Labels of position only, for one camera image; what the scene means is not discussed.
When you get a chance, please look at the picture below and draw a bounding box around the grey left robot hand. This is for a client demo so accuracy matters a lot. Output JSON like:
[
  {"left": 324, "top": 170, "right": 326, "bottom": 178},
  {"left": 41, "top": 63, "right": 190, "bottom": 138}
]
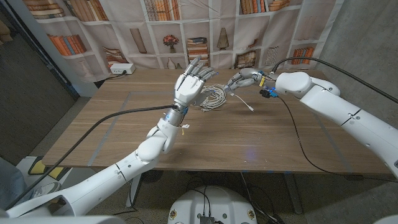
[{"left": 172, "top": 55, "right": 219, "bottom": 108}]

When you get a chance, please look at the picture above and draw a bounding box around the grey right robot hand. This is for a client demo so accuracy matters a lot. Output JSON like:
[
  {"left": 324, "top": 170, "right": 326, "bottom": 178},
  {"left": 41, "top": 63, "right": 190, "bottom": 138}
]
[{"left": 223, "top": 67, "right": 276, "bottom": 93}]

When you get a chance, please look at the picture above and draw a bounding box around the white Ethernet cable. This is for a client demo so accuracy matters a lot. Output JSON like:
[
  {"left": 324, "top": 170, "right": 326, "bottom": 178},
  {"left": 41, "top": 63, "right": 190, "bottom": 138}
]
[{"left": 198, "top": 83, "right": 228, "bottom": 113}]

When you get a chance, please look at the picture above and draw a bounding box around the printed bookshelf backdrop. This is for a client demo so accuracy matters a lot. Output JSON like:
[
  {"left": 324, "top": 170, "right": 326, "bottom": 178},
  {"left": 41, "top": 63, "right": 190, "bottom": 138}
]
[{"left": 21, "top": 0, "right": 345, "bottom": 83}]

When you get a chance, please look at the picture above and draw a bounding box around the white power strip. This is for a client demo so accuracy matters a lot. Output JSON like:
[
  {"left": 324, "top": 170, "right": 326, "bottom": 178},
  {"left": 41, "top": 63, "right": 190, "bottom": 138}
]
[{"left": 109, "top": 63, "right": 136, "bottom": 75}]

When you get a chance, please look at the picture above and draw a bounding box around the grey tape outline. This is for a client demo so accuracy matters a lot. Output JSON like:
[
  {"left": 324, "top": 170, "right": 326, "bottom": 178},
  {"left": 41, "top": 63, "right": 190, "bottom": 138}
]
[{"left": 88, "top": 90, "right": 354, "bottom": 174}]

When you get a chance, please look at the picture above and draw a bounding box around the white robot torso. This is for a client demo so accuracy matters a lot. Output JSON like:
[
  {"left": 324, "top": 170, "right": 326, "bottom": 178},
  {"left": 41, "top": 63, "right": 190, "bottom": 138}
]
[{"left": 167, "top": 185, "right": 258, "bottom": 224}]

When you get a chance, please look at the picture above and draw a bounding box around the grey perforated metal cabinet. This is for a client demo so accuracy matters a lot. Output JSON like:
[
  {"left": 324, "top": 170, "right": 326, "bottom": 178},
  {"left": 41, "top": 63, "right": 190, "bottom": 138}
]
[{"left": 0, "top": 9, "right": 78, "bottom": 162}]

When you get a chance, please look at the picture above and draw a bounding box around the white sneaker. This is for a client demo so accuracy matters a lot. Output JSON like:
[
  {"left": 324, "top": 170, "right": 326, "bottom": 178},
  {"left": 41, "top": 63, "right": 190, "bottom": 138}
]
[{"left": 30, "top": 182, "right": 62, "bottom": 198}]

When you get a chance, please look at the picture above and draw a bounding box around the person's leg in jeans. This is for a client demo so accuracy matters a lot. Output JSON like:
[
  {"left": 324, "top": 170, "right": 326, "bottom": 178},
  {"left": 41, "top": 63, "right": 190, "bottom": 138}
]
[{"left": 0, "top": 157, "right": 32, "bottom": 210}]

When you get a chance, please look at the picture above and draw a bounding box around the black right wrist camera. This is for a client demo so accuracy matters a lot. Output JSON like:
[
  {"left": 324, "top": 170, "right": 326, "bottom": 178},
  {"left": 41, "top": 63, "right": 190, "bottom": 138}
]
[{"left": 260, "top": 88, "right": 279, "bottom": 100}]

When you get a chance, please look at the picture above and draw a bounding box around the black power strip cord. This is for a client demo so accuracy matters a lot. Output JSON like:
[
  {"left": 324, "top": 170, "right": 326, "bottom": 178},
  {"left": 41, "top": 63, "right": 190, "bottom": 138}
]
[{"left": 104, "top": 70, "right": 127, "bottom": 81}]

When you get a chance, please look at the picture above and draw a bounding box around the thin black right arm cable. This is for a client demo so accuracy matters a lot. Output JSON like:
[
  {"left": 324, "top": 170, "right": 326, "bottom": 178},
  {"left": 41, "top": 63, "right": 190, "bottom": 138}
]
[{"left": 278, "top": 96, "right": 398, "bottom": 184}]

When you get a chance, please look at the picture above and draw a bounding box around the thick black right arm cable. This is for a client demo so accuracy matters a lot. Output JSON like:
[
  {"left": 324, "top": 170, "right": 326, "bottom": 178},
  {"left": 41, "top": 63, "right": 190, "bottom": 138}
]
[{"left": 269, "top": 57, "right": 398, "bottom": 105}]

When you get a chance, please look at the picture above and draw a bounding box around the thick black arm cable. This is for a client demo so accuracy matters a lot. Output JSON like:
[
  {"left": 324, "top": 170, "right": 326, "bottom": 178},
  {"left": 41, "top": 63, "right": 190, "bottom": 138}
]
[
  {"left": 269, "top": 57, "right": 398, "bottom": 105},
  {"left": 4, "top": 105, "right": 178, "bottom": 211}
]

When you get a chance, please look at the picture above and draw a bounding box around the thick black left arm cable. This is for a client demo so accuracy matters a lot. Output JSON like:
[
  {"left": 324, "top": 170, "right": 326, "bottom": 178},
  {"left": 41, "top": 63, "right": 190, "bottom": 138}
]
[{"left": 4, "top": 105, "right": 178, "bottom": 211}]

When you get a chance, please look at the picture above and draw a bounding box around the black torso cable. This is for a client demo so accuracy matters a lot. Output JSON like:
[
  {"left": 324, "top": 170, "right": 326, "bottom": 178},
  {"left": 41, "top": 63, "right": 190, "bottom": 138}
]
[{"left": 190, "top": 188, "right": 213, "bottom": 218}]

